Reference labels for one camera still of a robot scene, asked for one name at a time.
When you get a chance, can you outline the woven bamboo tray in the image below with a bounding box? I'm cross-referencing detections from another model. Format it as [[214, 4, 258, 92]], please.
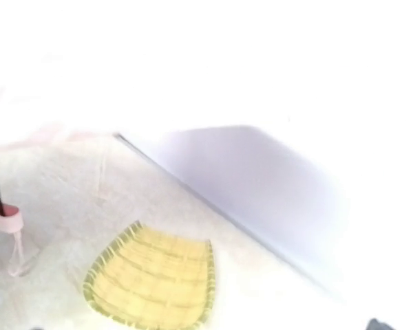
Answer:
[[83, 221, 215, 329]]

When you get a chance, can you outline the pink folding umbrella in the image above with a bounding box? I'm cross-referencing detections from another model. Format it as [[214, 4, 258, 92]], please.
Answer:
[[0, 85, 114, 278]]

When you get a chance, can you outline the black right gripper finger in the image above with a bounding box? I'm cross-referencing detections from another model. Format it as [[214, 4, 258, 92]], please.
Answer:
[[366, 318, 394, 330]]

